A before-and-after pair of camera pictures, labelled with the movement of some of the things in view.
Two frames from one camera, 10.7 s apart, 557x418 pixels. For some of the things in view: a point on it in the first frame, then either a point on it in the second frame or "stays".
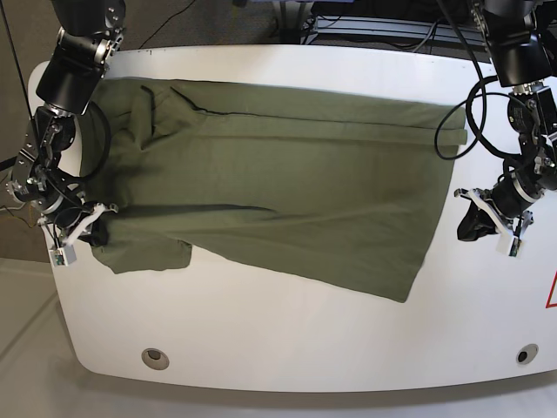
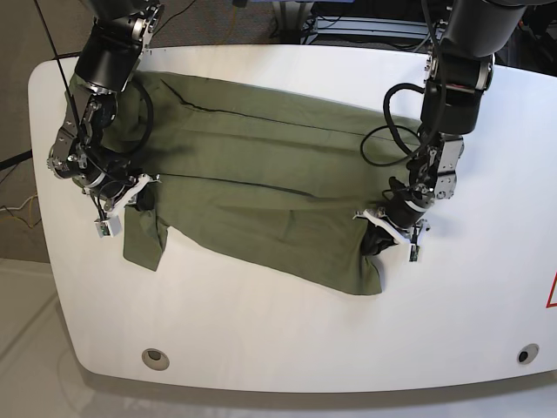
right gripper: [69, 221] -> [117, 189]
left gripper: [504, 205] -> [399, 219]
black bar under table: [7, 163] stays
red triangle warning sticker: [549, 305] stays
